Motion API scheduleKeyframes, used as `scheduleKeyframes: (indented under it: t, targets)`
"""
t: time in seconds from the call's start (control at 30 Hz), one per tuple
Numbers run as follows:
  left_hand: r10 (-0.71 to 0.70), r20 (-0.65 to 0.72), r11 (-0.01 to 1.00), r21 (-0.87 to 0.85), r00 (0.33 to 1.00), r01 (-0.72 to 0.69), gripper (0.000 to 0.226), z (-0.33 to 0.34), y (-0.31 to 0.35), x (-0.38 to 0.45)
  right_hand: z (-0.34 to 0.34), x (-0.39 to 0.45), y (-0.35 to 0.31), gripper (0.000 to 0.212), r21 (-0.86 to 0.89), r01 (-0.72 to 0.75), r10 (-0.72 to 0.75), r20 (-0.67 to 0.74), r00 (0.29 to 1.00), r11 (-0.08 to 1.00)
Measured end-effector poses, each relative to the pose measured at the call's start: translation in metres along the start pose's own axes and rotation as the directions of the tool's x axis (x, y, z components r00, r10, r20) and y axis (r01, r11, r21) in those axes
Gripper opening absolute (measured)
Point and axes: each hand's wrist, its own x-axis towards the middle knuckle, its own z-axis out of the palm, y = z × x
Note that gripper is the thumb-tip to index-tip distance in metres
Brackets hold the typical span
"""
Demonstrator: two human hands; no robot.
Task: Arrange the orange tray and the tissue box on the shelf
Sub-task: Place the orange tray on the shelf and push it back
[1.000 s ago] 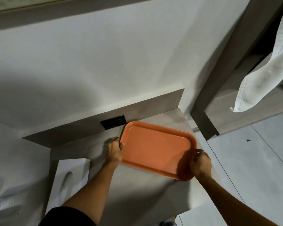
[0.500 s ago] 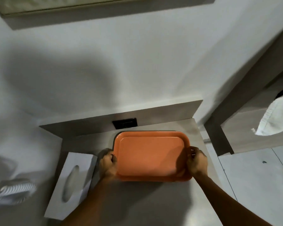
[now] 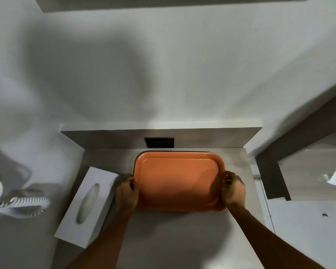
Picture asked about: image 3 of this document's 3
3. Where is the person's right hand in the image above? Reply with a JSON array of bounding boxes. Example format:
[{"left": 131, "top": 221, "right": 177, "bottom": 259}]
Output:
[{"left": 220, "top": 171, "right": 246, "bottom": 209}]

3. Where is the person's left hand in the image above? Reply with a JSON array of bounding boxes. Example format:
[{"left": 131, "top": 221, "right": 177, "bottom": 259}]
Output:
[{"left": 115, "top": 176, "right": 139, "bottom": 213}]

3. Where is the orange plastic tray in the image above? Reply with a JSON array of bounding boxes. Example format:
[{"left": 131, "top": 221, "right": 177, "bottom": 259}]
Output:
[{"left": 133, "top": 151, "right": 227, "bottom": 212}]

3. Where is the person's left forearm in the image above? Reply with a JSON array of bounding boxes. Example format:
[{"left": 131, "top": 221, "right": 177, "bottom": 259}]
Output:
[{"left": 66, "top": 206, "right": 137, "bottom": 269}]

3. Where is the person's right forearm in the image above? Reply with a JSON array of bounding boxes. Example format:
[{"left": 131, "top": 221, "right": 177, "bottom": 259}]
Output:
[{"left": 227, "top": 206, "right": 326, "bottom": 269}]

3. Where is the white tissue box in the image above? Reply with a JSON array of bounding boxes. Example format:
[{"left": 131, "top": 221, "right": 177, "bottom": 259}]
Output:
[{"left": 54, "top": 166, "right": 121, "bottom": 249}]

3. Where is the grey wooden shelf unit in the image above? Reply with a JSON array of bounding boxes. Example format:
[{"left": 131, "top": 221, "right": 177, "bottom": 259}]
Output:
[{"left": 255, "top": 88, "right": 336, "bottom": 201}]

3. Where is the white cabinet door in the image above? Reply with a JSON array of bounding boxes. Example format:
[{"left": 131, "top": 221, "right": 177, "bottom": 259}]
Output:
[{"left": 258, "top": 180, "right": 336, "bottom": 269}]

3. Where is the grey overhead shelf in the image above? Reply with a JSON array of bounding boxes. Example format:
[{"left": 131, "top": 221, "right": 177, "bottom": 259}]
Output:
[{"left": 34, "top": 0, "right": 311, "bottom": 13}]

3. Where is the black wall power outlet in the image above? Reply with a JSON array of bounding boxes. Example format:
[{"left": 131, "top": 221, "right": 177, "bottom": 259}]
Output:
[{"left": 144, "top": 137, "right": 175, "bottom": 149}]

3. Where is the white coiled cord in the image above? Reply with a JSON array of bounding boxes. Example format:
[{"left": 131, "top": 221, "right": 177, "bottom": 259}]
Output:
[{"left": 0, "top": 194, "right": 51, "bottom": 219}]

